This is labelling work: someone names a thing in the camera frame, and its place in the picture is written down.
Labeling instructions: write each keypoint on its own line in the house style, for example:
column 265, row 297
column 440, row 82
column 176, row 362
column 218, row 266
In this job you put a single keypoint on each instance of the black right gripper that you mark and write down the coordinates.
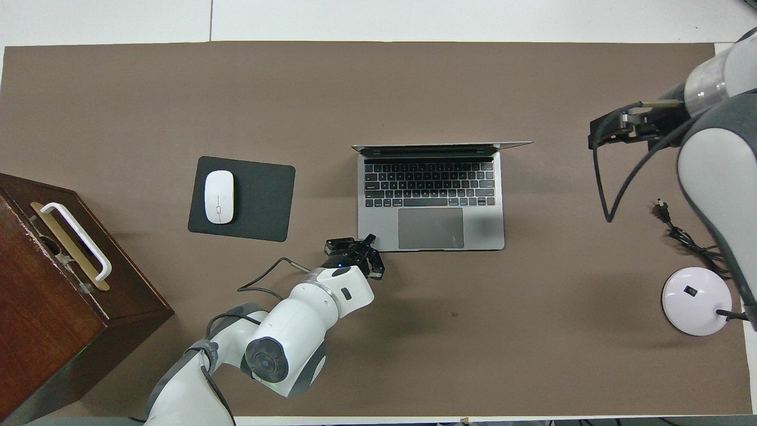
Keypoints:
column 668, row 121

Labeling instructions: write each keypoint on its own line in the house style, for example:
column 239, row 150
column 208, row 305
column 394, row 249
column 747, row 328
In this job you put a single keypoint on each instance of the white desk lamp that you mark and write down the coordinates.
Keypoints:
column 695, row 302

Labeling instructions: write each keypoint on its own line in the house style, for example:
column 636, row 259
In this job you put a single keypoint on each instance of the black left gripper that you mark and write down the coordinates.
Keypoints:
column 349, row 257

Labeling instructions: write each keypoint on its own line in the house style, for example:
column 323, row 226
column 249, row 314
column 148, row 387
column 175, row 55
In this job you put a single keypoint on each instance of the brown table mat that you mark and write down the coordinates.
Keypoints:
column 378, row 94

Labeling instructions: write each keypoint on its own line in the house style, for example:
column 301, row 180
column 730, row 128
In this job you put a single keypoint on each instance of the white computer mouse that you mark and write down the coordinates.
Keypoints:
column 219, row 198

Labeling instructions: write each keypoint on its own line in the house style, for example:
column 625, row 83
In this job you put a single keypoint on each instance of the silver apple laptop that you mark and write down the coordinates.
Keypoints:
column 485, row 228

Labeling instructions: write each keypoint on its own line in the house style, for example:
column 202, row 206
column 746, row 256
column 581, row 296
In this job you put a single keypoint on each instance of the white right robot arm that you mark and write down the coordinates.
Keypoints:
column 721, row 171

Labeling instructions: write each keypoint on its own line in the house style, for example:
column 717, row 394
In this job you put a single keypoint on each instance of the black mouse pad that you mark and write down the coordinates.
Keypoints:
column 260, row 201

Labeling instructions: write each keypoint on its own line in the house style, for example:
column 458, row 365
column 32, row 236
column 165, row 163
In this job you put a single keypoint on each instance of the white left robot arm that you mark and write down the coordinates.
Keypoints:
column 301, row 325

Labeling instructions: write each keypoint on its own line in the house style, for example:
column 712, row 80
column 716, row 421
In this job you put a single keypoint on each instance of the dark brown wooden box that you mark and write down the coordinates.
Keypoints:
column 47, row 325

